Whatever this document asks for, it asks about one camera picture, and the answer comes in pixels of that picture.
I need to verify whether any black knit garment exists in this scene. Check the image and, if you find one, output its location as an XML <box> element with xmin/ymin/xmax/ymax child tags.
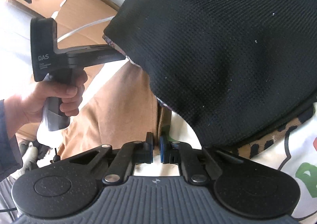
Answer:
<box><xmin>103</xmin><ymin>0</ymin><xmax>317</xmax><ymax>147</ymax></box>

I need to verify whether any flattened cardboard sheet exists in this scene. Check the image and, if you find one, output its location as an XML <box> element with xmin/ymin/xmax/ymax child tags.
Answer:
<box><xmin>0</xmin><ymin>0</ymin><xmax>122</xmax><ymax>81</ymax></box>

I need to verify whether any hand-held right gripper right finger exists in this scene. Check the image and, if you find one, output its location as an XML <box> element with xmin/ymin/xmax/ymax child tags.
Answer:
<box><xmin>160</xmin><ymin>135</ymin><xmax>245</xmax><ymax>186</ymax></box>

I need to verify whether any cream bear print bed sheet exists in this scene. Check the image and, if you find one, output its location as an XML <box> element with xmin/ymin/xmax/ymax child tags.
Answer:
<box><xmin>134</xmin><ymin>101</ymin><xmax>317</xmax><ymax>222</ymax></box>

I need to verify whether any leopard print garment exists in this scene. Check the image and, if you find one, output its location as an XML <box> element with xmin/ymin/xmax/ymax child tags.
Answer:
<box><xmin>231</xmin><ymin>110</ymin><xmax>317</xmax><ymax>160</ymax></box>

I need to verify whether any brown printed t-shirt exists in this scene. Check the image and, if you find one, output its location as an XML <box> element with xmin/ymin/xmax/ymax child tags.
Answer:
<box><xmin>15</xmin><ymin>62</ymin><xmax>171</xmax><ymax>162</ymax></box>

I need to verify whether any person's left forearm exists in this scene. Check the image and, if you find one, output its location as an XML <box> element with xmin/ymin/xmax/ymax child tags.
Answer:
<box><xmin>0</xmin><ymin>100</ymin><xmax>24</xmax><ymax>182</ymax></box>

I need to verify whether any person's left hand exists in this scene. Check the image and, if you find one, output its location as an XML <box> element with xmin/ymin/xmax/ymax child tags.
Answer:
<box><xmin>12</xmin><ymin>72</ymin><xmax>88</xmax><ymax>128</ymax></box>

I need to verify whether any white cable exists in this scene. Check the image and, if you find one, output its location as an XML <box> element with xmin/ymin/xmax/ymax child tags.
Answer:
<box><xmin>57</xmin><ymin>16</ymin><xmax>116</xmax><ymax>41</ymax></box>

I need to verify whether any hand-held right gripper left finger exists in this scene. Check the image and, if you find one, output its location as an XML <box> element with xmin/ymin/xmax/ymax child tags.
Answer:
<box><xmin>68</xmin><ymin>132</ymin><xmax>154</xmax><ymax>186</ymax></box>

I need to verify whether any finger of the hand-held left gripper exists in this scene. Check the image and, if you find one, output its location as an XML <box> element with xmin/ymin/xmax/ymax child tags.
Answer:
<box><xmin>67</xmin><ymin>44</ymin><xmax>126</xmax><ymax>68</ymax></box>

